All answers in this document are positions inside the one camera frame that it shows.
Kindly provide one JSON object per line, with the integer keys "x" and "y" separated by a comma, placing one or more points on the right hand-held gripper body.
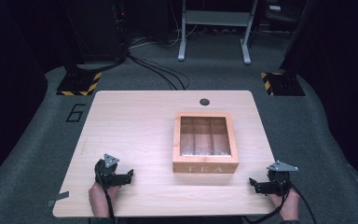
{"x": 279, "y": 180}

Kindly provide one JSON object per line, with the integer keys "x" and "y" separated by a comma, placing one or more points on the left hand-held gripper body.
{"x": 106, "y": 174}

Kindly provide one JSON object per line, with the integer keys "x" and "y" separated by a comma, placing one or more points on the wooden tea box glass lid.
{"x": 205, "y": 161}

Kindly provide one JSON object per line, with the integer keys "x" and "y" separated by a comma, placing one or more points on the person's right hand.
{"x": 290, "y": 207}

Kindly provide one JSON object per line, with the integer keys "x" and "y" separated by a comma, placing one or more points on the person's left hand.
{"x": 99, "y": 202}

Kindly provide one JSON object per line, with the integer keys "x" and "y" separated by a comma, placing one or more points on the grey tape strip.
{"x": 59, "y": 198}

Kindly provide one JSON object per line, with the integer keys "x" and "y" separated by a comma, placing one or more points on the black base hazard stripes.
{"x": 284, "y": 84}
{"x": 77, "y": 84}

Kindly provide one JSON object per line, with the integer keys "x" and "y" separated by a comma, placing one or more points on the black cabinet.
{"x": 99, "y": 31}

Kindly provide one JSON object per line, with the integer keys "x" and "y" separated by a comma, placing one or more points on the white metal stand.
{"x": 216, "y": 18}

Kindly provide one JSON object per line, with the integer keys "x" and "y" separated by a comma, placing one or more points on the black upright post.
{"x": 298, "y": 37}
{"x": 71, "y": 40}

